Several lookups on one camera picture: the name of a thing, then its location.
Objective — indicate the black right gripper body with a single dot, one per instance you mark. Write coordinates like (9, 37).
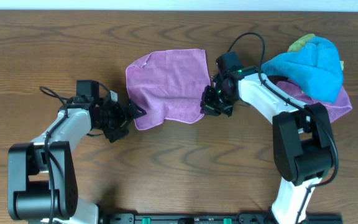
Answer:
(213, 100)

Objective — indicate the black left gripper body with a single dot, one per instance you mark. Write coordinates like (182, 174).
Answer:
(122, 117)

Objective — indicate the purple microfiber cloth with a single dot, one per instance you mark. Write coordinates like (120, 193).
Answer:
(168, 85)

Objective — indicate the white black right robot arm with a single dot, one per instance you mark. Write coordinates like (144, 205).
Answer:
(303, 146)

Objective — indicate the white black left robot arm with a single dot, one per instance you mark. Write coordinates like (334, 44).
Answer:
(41, 175)

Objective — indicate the green cloth under blue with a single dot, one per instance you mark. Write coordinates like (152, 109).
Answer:
(300, 43)

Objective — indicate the blue microfiber cloth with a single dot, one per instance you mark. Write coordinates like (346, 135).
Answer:
(315, 68)

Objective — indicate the purple cloth under pile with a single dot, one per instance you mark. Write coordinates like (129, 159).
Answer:
(339, 108)

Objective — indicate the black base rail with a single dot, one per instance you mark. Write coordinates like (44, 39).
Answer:
(241, 218)

